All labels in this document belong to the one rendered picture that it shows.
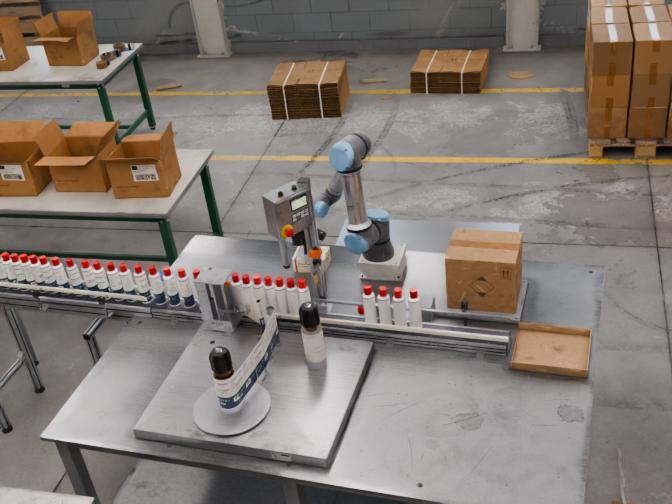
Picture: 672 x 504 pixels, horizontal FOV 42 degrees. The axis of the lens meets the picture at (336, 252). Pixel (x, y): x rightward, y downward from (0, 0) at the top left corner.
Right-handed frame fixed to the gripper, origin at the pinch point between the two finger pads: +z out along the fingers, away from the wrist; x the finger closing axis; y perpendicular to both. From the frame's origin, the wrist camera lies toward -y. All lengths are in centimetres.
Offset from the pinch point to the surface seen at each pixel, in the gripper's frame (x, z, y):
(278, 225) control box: 47, -48, -5
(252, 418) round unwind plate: 112, -1, -5
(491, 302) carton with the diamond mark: 32, 0, -90
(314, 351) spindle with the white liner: 80, -9, -23
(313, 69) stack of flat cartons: -374, 55, 103
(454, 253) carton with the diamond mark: 27, -22, -74
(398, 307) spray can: 53, -11, -53
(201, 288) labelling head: 60, -23, 30
